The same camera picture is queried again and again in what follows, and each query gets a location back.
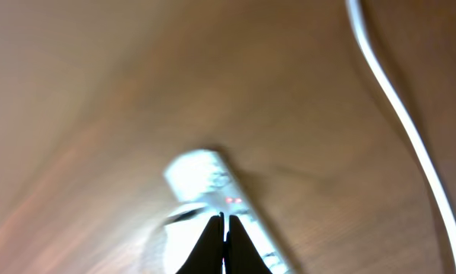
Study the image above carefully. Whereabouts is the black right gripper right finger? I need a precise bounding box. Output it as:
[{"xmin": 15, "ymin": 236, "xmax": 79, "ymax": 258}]
[{"xmin": 223, "ymin": 215, "xmax": 271, "ymax": 274}]

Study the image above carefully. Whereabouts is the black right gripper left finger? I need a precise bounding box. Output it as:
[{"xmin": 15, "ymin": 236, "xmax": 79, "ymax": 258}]
[{"xmin": 177, "ymin": 212, "xmax": 225, "ymax": 274}]

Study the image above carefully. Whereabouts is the white charger plug adapter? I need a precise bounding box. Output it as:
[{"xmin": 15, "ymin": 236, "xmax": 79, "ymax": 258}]
[{"xmin": 139, "ymin": 201, "xmax": 217, "ymax": 274}]

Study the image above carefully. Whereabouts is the white power strip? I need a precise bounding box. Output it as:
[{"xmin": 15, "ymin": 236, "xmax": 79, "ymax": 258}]
[{"xmin": 164, "ymin": 148, "xmax": 295, "ymax": 274}]

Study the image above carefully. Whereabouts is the white power strip cable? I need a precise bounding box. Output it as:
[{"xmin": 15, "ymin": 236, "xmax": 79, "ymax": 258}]
[{"xmin": 344, "ymin": 0, "xmax": 456, "ymax": 274}]

